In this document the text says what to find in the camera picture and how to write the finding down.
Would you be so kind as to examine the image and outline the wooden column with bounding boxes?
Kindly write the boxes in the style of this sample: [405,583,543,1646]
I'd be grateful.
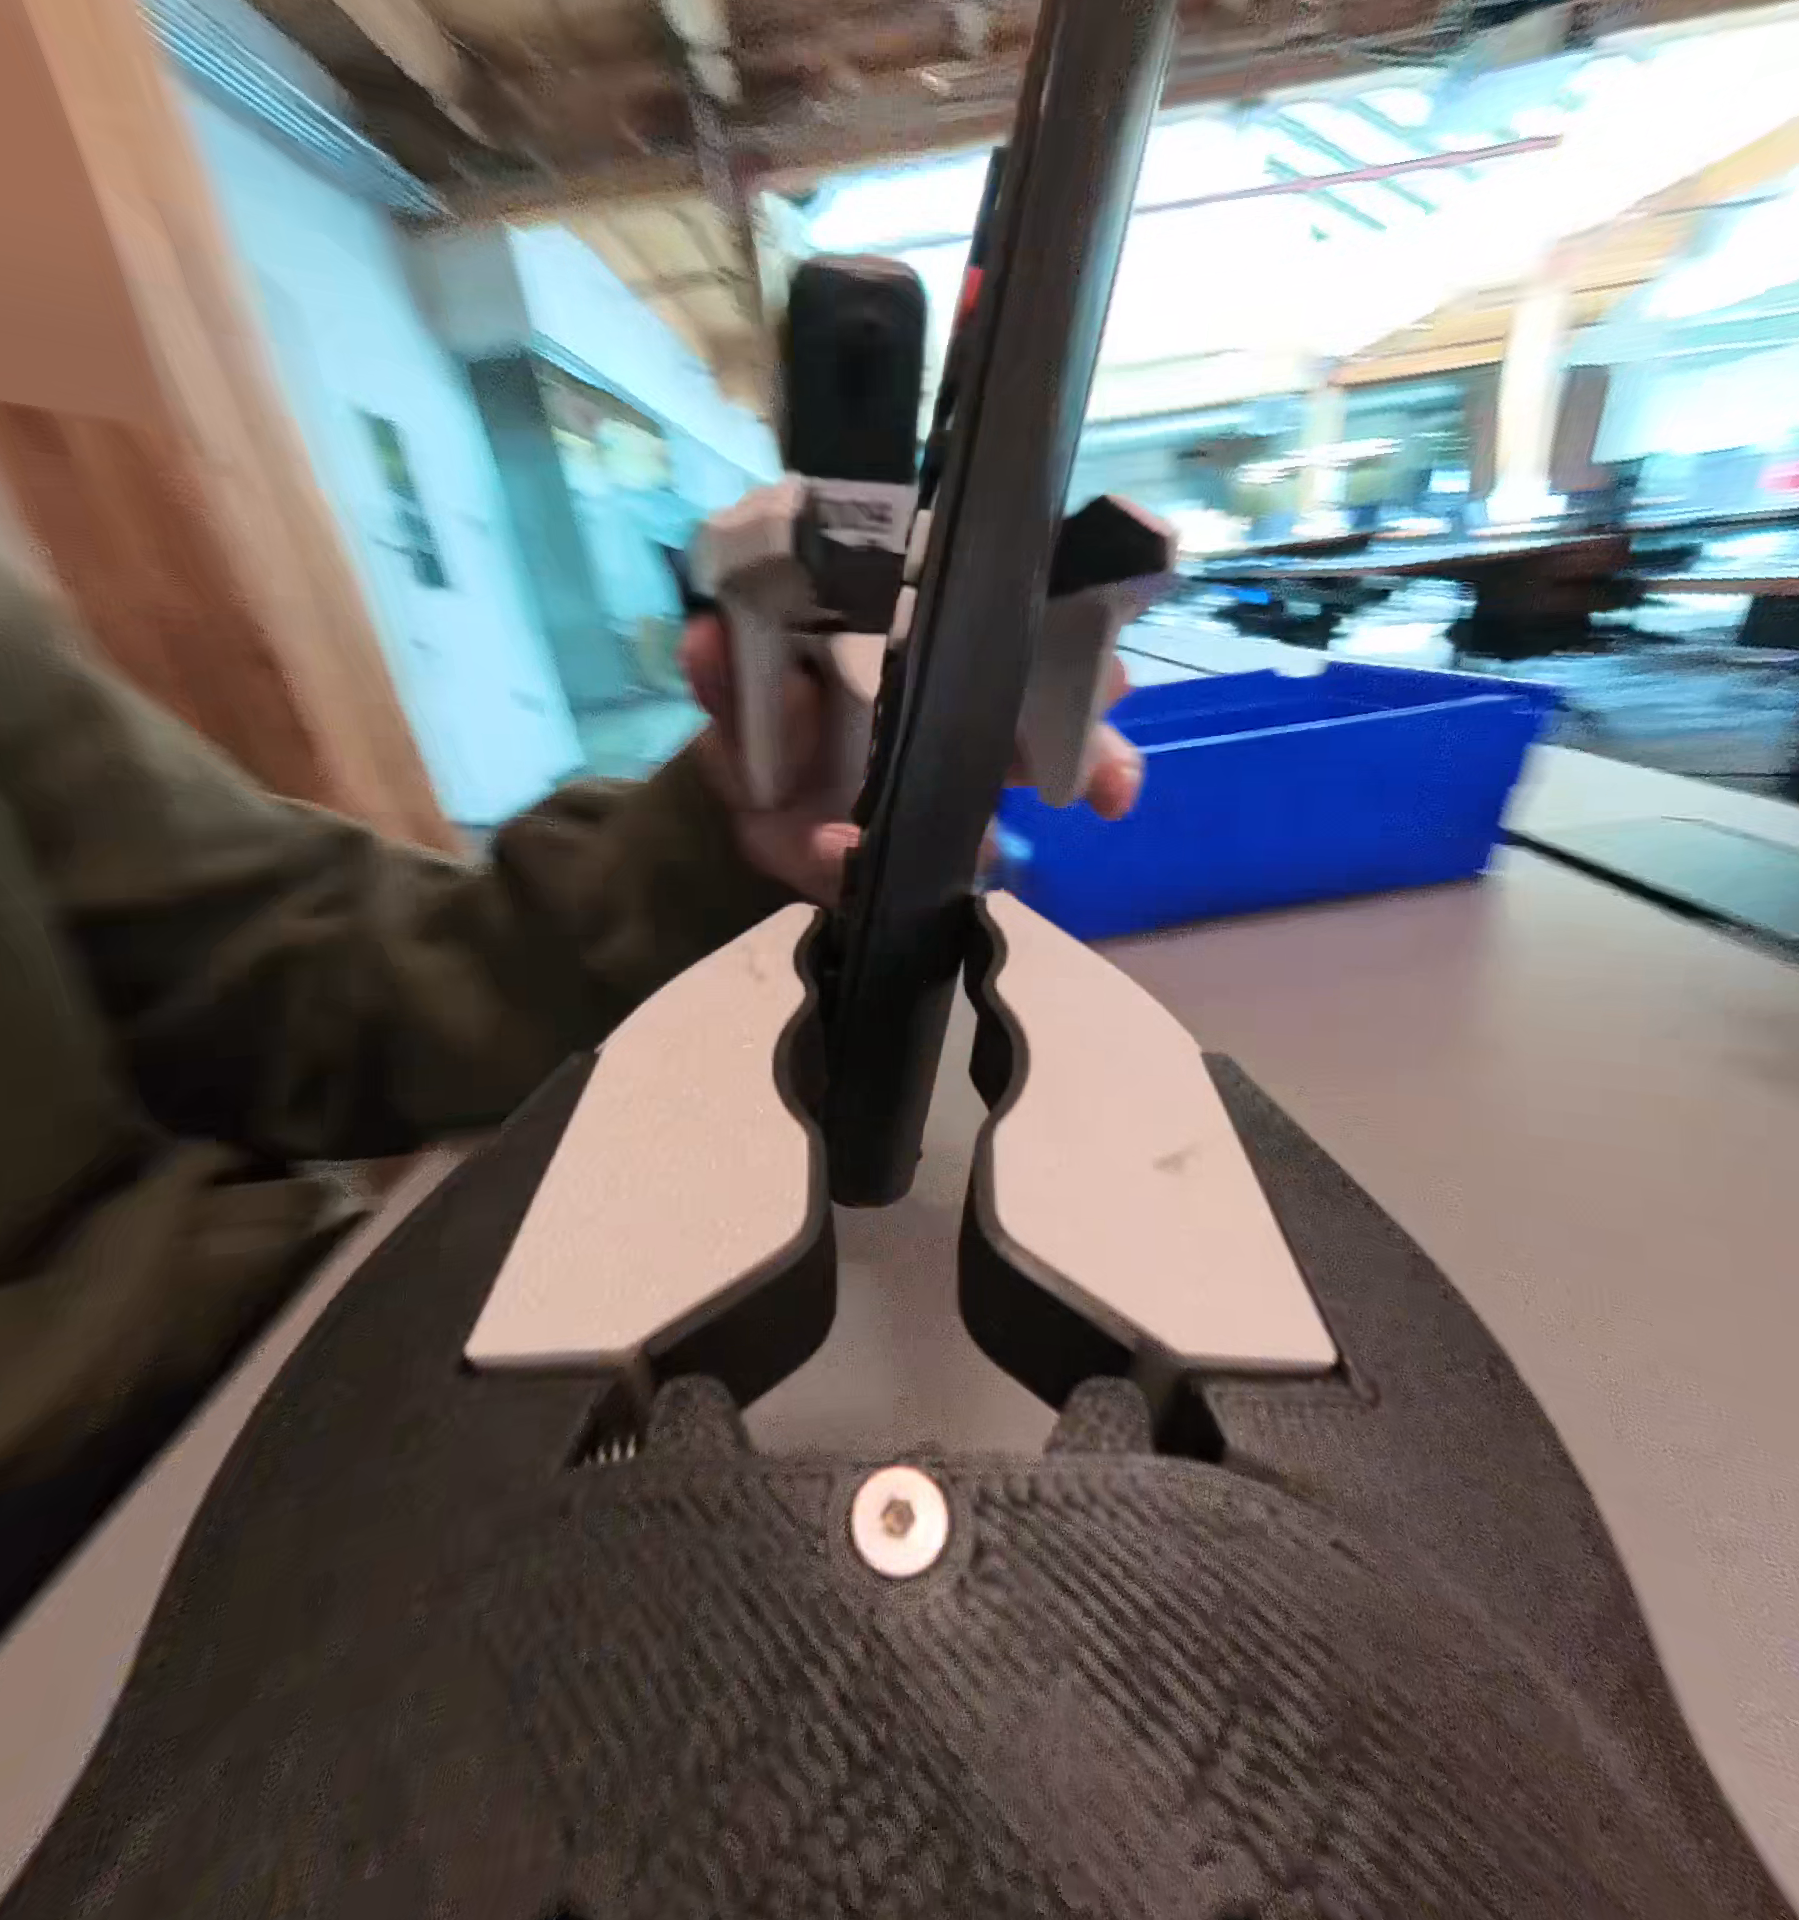
[0,0,462,861]

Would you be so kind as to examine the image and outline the person's left forearm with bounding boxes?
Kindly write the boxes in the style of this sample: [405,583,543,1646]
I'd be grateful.
[0,509,809,1195]

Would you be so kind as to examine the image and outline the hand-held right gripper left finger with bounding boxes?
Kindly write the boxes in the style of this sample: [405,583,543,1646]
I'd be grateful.
[462,900,842,1401]

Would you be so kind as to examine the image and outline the long office desk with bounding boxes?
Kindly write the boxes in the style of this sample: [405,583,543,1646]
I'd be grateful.
[1182,508,1799,663]

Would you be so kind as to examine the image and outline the person's left hand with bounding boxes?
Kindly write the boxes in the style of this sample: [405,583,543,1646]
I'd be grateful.
[677,612,1152,910]

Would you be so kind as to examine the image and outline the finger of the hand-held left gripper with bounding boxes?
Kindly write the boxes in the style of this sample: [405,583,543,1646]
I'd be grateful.
[706,509,843,814]
[1009,577,1129,813]

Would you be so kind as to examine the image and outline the large blue plastic bin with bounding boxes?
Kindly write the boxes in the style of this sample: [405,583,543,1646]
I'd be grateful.
[989,661,1570,944]

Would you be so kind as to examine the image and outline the person's torso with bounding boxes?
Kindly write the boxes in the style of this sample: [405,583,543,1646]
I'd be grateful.
[0,1141,382,1704]

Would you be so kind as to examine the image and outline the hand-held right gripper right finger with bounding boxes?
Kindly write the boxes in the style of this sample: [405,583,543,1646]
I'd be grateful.
[959,892,1344,1416]

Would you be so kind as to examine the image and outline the black remote control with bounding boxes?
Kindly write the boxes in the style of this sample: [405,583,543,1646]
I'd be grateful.
[815,0,1182,1212]

